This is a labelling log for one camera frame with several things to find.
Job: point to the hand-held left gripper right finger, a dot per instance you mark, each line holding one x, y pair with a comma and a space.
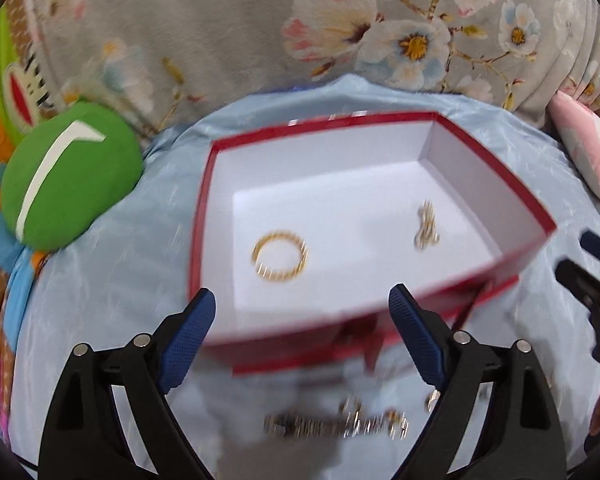
415, 332

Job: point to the light blue cloth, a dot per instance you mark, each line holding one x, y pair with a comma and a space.
105, 300

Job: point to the gold dangling earrings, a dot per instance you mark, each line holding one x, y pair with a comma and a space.
425, 230

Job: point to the gold bangle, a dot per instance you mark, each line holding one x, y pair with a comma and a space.
301, 262

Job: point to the pink printed pillow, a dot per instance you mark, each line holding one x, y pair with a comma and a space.
587, 145

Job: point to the red cardboard box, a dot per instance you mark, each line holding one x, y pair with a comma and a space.
330, 185

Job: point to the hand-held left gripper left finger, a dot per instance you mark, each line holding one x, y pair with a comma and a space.
192, 332

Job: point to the colourful printed play mat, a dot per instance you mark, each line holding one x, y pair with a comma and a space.
0, 125

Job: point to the grey floral blanket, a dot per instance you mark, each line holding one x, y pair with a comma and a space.
230, 25

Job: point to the green round cushion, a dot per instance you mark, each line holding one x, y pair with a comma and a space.
70, 185

